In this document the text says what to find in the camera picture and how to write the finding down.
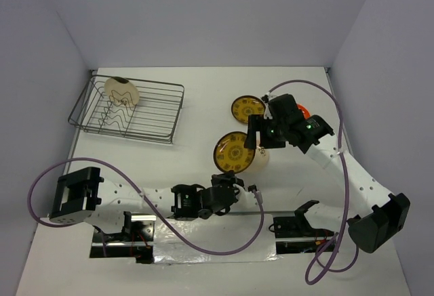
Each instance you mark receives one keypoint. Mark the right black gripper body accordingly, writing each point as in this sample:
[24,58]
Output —
[273,136]

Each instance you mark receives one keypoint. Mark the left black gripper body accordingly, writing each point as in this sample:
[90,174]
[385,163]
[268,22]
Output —
[217,179]

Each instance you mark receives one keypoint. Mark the yellow patterned plate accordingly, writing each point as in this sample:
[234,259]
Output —
[243,106]

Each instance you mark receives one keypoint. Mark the orange plate front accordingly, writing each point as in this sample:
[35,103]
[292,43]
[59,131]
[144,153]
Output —
[305,112]

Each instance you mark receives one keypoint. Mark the pink floral plate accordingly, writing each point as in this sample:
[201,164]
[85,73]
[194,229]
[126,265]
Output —
[259,161]

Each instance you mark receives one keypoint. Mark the yellow plate brown rim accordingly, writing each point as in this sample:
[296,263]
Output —
[230,154]

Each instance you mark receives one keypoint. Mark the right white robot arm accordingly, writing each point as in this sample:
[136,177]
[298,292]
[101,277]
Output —
[377,214]

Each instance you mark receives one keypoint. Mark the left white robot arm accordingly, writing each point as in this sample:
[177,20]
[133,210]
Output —
[85,196]

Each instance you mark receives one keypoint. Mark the silver foil sheet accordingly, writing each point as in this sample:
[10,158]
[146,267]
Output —
[215,234]

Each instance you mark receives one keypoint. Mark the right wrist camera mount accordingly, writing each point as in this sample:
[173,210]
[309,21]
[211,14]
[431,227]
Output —
[266,99]

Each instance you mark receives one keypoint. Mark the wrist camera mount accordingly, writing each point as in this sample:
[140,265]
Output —
[252,194]
[266,99]

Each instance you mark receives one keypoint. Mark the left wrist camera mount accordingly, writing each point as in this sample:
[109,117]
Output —
[252,194]

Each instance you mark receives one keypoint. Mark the black metal base rail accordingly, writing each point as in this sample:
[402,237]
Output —
[145,239]

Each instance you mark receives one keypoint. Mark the metal wire dish rack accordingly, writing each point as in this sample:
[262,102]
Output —
[153,119]

